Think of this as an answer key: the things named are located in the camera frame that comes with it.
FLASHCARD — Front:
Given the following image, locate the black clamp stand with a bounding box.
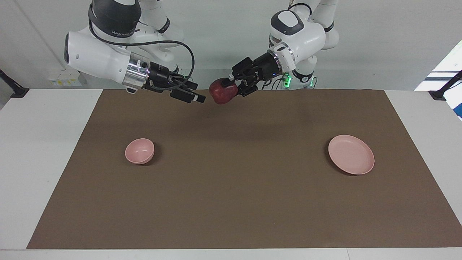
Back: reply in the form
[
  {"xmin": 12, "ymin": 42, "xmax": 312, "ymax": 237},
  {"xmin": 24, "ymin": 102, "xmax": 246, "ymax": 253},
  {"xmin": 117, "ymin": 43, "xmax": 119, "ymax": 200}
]
[
  {"xmin": 0, "ymin": 69, "xmax": 30, "ymax": 99},
  {"xmin": 429, "ymin": 70, "xmax": 462, "ymax": 101}
]

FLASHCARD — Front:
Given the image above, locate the pink plate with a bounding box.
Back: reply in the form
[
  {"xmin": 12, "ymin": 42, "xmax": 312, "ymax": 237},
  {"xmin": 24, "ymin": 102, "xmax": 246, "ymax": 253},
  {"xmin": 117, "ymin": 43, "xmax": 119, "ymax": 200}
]
[{"xmin": 328, "ymin": 135, "xmax": 375, "ymax": 175}]

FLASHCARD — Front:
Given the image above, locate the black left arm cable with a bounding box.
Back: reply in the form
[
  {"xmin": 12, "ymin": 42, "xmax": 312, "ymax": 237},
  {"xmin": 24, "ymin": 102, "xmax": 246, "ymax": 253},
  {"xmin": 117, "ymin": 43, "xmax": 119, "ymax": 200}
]
[{"xmin": 288, "ymin": 3, "xmax": 313, "ymax": 17}]

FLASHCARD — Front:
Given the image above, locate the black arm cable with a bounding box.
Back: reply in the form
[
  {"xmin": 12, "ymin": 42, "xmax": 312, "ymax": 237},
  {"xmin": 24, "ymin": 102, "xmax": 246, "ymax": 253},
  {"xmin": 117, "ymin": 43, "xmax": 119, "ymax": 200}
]
[
  {"xmin": 288, "ymin": 3, "xmax": 313, "ymax": 17},
  {"xmin": 88, "ymin": 7, "xmax": 196, "ymax": 89}
]

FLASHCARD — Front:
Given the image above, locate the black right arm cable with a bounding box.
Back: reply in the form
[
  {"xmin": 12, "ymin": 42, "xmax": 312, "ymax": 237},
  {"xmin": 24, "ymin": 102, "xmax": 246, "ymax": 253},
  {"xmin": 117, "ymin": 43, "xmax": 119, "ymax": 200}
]
[{"xmin": 88, "ymin": 7, "xmax": 196, "ymax": 89}]

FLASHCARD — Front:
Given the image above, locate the pink bowl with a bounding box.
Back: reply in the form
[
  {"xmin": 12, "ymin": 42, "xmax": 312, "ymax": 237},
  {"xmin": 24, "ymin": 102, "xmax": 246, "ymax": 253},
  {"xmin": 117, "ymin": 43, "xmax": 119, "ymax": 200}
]
[{"xmin": 125, "ymin": 138, "xmax": 155, "ymax": 165}]

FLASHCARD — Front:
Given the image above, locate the dark red apple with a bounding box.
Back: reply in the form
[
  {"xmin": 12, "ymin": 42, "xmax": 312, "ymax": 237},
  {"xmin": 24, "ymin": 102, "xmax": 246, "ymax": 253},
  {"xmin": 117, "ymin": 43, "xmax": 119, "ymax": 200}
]
[{"xmin": 209, "ymin": 78, "xmax": 239, "ymax": 105}]

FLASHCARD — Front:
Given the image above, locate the brown table mat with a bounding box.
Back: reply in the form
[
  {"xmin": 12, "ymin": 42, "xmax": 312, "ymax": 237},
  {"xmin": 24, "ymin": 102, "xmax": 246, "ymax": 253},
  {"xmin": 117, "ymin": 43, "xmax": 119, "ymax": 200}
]
[{"xmin": 26, "ymin": 89, "xmax": 462, "ymax": 250}]

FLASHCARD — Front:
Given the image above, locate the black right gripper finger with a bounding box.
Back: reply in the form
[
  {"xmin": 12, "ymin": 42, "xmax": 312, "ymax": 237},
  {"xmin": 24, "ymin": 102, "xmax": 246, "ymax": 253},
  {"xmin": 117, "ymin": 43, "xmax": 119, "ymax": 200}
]
[
  {"xmin": 170, "ymin": 88, "xmax": 206, "ymax": 104},
  {"xmin": 178, "ymin": 79, "xmax": 199, "ymax": 91}
]

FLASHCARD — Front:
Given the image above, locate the white wall socket box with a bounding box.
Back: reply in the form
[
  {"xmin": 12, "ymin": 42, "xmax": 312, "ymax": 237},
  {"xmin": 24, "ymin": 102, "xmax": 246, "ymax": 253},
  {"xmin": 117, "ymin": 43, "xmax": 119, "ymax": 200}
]
[{"xmin": 48, "ymin": 69, "xmax": 83, "ymax": 87}]

